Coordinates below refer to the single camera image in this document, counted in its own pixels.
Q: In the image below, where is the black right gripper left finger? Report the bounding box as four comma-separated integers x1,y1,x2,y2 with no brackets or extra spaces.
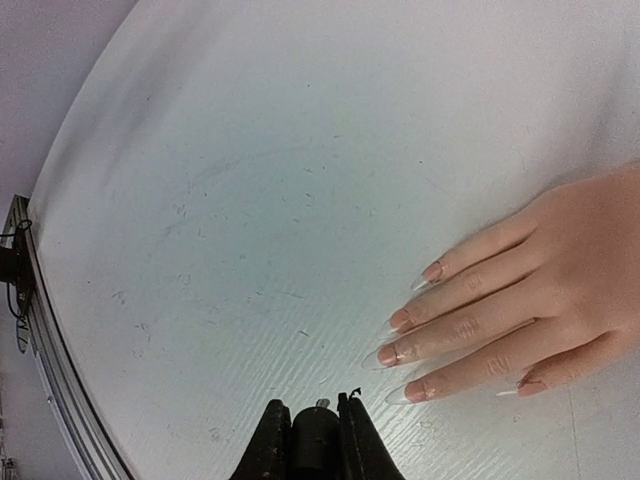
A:
230,399,292,480

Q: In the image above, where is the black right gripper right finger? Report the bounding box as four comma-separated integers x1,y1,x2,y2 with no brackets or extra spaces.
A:
338,389,405,480

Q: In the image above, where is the black nail polish brush cap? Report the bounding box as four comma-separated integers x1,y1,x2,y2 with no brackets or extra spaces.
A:
290,398,341,480

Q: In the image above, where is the mannequin hand with long nails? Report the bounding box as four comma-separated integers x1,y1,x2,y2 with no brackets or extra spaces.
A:
365,163,639,404

